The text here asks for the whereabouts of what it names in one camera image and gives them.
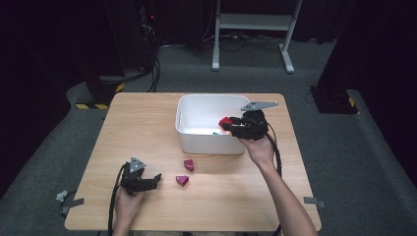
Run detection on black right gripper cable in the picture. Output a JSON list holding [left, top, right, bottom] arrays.
[[266, 122, 283, 236]]

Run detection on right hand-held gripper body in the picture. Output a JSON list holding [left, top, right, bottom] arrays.
[[231, 100, 279, 143]]

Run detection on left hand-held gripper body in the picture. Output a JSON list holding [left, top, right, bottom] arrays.
[[120, 156, 149, 197]]

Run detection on red block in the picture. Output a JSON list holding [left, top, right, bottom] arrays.
[[218, 116, 234, 130]]

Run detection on black floor cables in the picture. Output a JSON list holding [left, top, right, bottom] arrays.
[[160, 30, 286, 53]]

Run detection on black stand base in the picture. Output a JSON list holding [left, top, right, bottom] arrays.
[[309, 86, 359, 115], [86, 76, 126, 106]]

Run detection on person's right hand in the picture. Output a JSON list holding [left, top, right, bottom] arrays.
[[238, 131, 275, 171]]

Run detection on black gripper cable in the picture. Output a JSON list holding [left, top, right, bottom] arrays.
[[107, 162, 127, 236], [266, 122, 283, 236]]

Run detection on black cable bundle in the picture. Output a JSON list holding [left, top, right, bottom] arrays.
[[137, 0, 162, 93]]

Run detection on yellow black hazard tape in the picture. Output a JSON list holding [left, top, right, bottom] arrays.
[[76, 103, 109, 110]]

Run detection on person's left hand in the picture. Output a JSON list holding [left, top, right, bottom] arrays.
[[114, 187, 147, 227]]

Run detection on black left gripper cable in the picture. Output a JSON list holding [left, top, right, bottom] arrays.
[[107, 162, 127, 236]]

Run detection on white plastic box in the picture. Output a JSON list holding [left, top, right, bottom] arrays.
[[175, 93, 254, 155]]

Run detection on grey tape strip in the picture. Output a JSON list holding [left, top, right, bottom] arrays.
[[303, 196, 327, 208], [59, 197, 86, 216]]

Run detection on dark curtain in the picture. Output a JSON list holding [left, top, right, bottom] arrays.
[[0, 0, 126, 210], [316, 0, 417, 188]]

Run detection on white metal stand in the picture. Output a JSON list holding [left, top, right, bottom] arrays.
[[211, 0, 304, 75]]

